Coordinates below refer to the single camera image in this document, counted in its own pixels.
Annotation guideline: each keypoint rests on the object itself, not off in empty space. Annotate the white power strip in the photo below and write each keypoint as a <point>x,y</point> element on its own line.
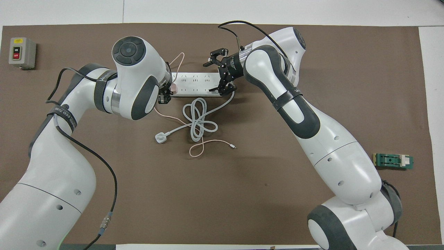
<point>197,85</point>

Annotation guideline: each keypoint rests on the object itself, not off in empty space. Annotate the pink charger adapter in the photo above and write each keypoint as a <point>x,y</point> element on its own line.
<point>174,88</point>

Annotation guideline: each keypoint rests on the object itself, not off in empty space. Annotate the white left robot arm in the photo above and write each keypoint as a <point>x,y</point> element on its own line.
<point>52,180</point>

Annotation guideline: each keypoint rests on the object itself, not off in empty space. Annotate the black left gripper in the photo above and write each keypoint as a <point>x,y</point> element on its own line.
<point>168,86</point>

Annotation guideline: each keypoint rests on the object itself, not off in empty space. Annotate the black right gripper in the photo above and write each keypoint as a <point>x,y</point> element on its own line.
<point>230,67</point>

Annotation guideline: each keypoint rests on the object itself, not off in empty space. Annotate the grey on-off switch box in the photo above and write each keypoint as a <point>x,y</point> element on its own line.
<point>20,52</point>

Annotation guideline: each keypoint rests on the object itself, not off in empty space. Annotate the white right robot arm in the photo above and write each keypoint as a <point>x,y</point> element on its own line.
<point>329,149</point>

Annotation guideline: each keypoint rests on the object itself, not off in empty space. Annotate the brown table mat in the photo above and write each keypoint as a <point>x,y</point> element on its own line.
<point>242,194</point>

